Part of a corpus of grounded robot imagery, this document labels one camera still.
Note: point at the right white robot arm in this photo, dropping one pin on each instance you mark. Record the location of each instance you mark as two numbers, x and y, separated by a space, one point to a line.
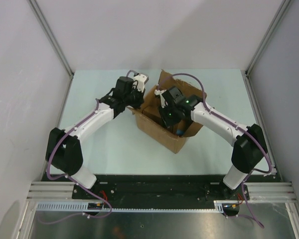
248 142

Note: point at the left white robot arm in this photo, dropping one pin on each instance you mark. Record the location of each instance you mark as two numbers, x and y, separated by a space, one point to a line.
64 150

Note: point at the left aluminium frame post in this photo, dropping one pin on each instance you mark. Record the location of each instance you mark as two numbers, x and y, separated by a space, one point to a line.
50 36

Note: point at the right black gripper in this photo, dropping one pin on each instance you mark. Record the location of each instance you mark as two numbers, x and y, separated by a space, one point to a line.
168 122

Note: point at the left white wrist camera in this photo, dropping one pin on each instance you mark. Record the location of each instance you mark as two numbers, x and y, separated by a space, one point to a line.
139 81

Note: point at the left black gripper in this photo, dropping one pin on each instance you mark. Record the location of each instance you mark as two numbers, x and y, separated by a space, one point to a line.
140 100

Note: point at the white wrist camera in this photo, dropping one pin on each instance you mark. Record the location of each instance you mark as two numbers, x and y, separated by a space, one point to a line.
139 81
159 94

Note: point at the blue object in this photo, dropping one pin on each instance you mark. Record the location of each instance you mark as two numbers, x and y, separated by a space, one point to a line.
180 132

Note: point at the right aluminium frame post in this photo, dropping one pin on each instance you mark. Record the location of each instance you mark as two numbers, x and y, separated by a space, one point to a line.
276 21

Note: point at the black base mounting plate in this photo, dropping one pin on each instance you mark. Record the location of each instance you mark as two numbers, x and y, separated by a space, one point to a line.
152 190

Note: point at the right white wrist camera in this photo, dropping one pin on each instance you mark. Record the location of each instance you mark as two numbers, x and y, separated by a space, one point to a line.
159 94

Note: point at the brown cardboard express box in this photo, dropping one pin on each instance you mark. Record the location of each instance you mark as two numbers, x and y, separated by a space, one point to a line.
178 93

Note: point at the grey slotted cable duct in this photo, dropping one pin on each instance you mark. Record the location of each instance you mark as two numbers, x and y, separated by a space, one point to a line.
202 207

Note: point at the aluminium frame post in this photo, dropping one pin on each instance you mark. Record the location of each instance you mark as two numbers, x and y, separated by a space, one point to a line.
50 36
276 21

